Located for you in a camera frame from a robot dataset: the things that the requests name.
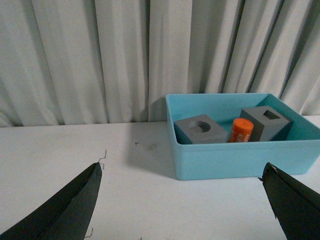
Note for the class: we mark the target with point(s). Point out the white pleated curtain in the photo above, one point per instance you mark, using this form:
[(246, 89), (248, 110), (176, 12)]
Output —
[(68, 62)]

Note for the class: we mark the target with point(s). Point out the gray cube square hole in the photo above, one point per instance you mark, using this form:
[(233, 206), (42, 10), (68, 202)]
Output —
[(268, 124)]

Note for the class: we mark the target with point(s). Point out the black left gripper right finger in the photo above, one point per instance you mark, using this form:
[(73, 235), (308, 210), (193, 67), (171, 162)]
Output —
[(296, 206)]

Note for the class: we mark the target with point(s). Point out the gray cube round hole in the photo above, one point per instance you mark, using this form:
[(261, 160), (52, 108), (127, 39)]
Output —
[(200, 129)]

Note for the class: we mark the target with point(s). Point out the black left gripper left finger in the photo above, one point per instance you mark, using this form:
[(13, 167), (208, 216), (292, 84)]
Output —
[(66, 215)]

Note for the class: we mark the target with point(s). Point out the light blue plastic box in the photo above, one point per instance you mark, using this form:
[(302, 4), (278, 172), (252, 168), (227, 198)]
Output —
[(295, 155)]

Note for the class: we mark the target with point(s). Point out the orange cylinder part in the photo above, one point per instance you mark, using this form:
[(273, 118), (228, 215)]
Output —
[(241, 131)]

